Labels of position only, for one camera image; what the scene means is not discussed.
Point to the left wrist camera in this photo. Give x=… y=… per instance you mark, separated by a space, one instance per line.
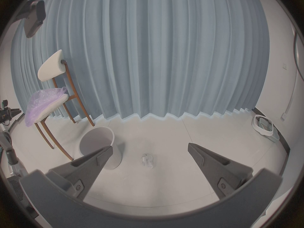
x=5 y=104

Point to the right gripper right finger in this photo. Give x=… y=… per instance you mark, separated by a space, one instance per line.
x=213 y=170

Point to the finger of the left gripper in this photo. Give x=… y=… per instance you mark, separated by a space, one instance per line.
x=14 y=113

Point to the white padded wooden chair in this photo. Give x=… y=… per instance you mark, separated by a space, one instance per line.
x=51 y=66

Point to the white and blue plastic basin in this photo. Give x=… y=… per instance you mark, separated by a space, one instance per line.
x=266 y=127

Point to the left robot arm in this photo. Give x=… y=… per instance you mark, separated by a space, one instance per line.
x=11 y=155

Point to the pale blue curtain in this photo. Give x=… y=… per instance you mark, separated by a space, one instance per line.
x=154 y=56

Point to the white wall socket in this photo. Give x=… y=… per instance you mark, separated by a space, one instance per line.
x=285 y=66

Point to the purple plastic bag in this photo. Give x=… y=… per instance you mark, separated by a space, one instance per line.
x=40 y=103

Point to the white wrapper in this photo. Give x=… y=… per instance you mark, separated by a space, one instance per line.
x=148 y=160

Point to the white trash bin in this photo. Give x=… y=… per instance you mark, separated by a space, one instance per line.
x=117 y=151

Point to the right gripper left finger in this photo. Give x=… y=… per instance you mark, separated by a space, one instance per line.
x=90 y=172

